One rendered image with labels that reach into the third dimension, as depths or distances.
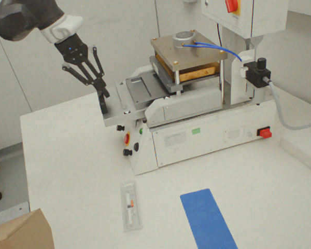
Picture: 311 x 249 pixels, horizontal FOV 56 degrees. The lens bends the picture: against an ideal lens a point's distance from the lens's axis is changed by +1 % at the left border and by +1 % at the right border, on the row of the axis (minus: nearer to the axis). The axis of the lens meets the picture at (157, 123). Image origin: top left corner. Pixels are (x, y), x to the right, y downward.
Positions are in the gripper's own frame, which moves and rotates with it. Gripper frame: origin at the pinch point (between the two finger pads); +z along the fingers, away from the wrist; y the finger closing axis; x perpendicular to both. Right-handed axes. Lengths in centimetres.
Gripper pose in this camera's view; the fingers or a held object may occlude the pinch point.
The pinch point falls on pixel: (102, 87)
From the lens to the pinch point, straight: 100.7
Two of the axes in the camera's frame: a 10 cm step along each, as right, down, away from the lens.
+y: -8.5, 5.3, 0.4
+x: 2.8, 5.2, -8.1
